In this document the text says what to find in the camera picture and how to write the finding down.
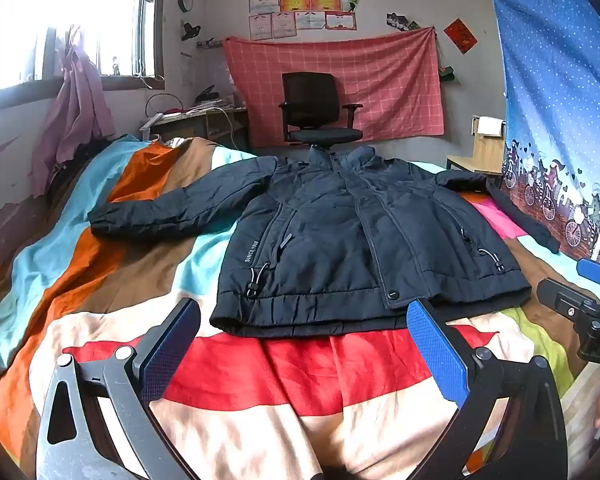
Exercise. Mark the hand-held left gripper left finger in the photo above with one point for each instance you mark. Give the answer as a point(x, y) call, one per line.
point(172, 345)

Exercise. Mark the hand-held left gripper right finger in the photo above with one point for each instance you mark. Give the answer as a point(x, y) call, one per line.
point(437, 350)

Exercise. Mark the dark navy padded jacket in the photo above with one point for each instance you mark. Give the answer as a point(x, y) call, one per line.
point(330, 240)

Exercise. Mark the colourful patchwork blanket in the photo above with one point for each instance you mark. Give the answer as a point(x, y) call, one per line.
point(280, 385)

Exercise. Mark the wooden chair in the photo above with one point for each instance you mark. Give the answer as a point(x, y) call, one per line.
point(475, 160)

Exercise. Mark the white paper sheet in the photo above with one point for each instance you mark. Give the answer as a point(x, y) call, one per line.
point(490, 126)

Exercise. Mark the blue printed curtain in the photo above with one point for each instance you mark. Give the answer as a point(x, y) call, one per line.
point(545, 85)

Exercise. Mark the wooden desk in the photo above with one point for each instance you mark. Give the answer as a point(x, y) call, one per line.
point(195, 117)

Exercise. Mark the green and red hanging item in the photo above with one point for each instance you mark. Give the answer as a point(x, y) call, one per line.
point(447, 74)

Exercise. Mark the pink curtain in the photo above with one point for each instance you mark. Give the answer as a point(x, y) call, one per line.
point(80, 110)

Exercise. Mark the small black object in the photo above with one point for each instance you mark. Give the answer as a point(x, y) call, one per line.
point(207, 94)

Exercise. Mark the black office chair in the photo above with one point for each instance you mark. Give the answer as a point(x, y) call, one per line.
point(307, 97)

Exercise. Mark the small bottle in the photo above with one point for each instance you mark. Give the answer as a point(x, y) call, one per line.
point(115, 66)

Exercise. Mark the black hat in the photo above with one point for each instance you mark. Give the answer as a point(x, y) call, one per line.
point(190, 31)

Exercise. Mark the window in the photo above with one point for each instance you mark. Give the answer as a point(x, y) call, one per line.
point(55, 0)

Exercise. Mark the pink checked wall cloth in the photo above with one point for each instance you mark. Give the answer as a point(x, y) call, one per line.
point(390, 90)

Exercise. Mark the red paper wall decoration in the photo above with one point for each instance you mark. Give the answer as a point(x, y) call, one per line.
point(460, 35)

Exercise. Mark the wall photos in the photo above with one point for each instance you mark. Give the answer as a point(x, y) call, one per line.
point(402, 21)

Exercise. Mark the round wall clock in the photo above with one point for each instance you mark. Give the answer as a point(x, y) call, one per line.
point(186, 1)

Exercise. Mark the group of wall certificates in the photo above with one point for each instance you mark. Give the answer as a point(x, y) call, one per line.
point(300, 7)

